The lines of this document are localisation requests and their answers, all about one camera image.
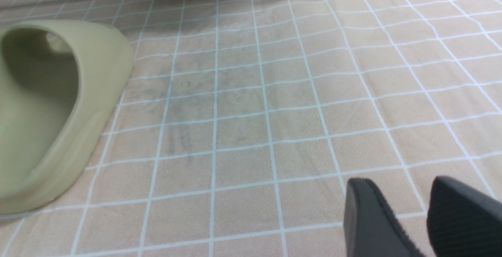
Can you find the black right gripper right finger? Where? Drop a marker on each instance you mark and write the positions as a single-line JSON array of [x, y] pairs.
[[462, 221]]

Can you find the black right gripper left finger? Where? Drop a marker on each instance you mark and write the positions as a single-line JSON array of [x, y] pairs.
[[371, 228]]

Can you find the green slide slipper right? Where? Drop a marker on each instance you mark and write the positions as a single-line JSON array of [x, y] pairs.
[[60, 82]]

